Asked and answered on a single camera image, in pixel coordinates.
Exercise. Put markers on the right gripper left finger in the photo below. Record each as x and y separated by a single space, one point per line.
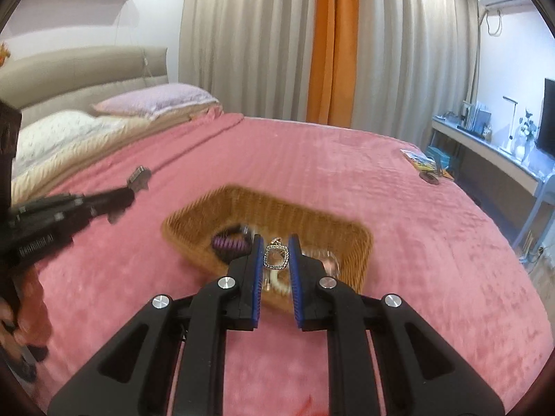
169 357

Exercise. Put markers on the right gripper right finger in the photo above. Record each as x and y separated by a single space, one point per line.
383 357

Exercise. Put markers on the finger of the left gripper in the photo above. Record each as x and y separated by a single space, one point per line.
109 202

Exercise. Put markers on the silver alligator hair clip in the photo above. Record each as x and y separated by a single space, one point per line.
139 179

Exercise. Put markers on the person's left hand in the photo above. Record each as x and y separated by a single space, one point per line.
35 328

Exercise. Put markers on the beige folded quilt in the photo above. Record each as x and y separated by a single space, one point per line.
77 156

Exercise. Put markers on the brown wicker basket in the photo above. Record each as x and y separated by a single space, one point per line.
190 230

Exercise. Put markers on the white floral pillow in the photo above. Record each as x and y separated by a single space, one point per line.
41 140

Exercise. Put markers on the lilac pillow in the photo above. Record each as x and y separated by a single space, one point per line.
152 102

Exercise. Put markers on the beige padded headboard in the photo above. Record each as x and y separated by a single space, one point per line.
76 79

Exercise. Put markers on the booklets on bed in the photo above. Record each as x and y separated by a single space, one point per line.
430 169

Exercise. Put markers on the beige curtain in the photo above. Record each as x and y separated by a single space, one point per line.
384 66

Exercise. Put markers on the items on desk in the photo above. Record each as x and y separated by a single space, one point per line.
472 118

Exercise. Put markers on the white desk lamp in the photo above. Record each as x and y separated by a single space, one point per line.
507 143

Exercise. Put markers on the white desk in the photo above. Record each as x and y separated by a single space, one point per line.
508 164

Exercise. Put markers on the orange curtain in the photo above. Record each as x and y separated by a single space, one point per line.
333 71

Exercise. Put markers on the white vase with plant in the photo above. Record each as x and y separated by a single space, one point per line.
525 136

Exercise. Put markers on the black television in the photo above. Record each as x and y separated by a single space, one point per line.
546 134

